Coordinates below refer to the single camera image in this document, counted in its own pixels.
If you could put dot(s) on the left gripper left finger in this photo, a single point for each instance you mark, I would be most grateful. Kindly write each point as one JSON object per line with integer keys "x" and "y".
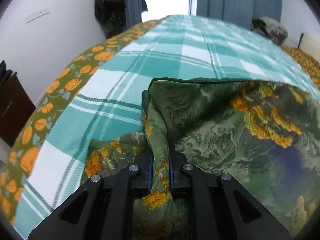
{"x": 101, "y": 208}

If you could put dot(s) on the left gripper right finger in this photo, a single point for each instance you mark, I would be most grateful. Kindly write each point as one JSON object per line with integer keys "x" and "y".
{"x": 219, "y": 206}

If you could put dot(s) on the green landscape print jacket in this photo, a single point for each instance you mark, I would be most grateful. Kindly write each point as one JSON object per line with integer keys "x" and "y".
{"x": 265, "y": 134}

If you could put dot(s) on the pile of clothes on chair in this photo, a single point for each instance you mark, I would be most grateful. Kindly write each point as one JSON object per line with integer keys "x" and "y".
{"x": 270, "y": 28}

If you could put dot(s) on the olive orange floral bedsheet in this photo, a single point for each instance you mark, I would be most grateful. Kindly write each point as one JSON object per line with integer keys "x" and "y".
{"x": 67, "y": 85}

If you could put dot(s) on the dark brown wooden nightstand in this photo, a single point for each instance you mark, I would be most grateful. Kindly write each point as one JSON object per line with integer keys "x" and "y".
{"x": 16, "y": 109}

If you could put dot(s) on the teal white plaid blanket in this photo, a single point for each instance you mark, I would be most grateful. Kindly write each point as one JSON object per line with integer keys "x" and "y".
{"x": 110, "y": 103}

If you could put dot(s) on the dark cloth on nightstand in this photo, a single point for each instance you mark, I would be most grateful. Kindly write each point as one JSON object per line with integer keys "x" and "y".
{"x": 4, "y": 72}

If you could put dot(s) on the olive orange floral quilt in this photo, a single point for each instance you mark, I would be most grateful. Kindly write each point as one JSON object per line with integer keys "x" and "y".
{"x": 309, "y": 64}

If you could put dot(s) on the cream pillow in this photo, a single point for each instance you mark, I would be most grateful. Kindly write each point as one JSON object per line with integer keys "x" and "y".
{"x": 310, "y": 44}

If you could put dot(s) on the blue curtain right panel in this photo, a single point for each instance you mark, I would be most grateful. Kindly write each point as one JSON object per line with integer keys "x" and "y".
{"x": 239, "y": 12}

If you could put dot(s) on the blue curtain panel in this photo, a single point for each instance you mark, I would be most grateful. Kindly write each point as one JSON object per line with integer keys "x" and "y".
{"x": 133, "y": 12}
{"x": 239, "y": 12}

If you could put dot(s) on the blue curtain left panel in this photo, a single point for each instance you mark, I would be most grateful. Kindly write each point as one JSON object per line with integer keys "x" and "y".
{"x": 133, "y": 12}

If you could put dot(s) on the hanging coats with yellow hood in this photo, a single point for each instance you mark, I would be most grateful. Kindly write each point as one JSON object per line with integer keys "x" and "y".
{"x": 110, "y": 14}

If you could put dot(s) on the white wall switch plate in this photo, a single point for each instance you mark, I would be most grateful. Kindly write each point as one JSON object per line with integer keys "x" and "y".
{"x": 37, "y": 15}

